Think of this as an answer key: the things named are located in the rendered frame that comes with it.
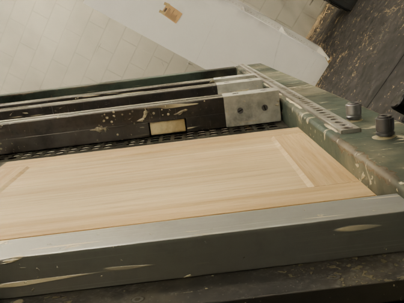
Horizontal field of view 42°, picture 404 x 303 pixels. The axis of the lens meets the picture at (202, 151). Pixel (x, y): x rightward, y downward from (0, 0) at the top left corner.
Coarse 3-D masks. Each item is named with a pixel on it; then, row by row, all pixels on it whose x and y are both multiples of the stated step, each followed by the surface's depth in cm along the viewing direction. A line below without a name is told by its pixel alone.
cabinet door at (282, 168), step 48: (192, 144) 97; (240, 144) 94; (288, 144) 88; (0, 192) 81; (48, 192) 77; (96, 192) 74; (144, 192) 72; (192, 192) 69; (240, 192) 67; (288, 192) 63; (336, 192) 61; (0, 240) 59
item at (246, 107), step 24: (216, 96) 121; (240, 96) 117; (264, 96) 118; (24, 120) 118; (48, 120) 118; (72, 120) 118; (96, 120) 118; (120, 120) 118; (144, 120) 118; (192, 120) 118; (216, 120) 119; (240, 120) 119; (264, 120) 119; (0, 144) 119; (24, 144) 119; (48, 144) 119; (72, 144) 119
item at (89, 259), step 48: (48, 240) 51; (96, 240) 50; (144, 240) 48; (192, 240) 48; (240, 240) 48; (288, 240) 48; (336, 240) 48; (384, 240) 48; (0, 288) 48; (48, 288) 49
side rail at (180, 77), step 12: (192, 72) 231; (204, 72) 230; (216, 72) 230; (228, 72) 230; (84, 84) 237; (96, 84) 230; (108, 84) 230; (120, 84) 230; (132, 84) 231; (144, 84) 231; (156, 84) 231; (0, 96) 230; (12, 96) 230; (24, 96) 231; (36, 96) 231; (48, 96) 231; (60, 96) 231
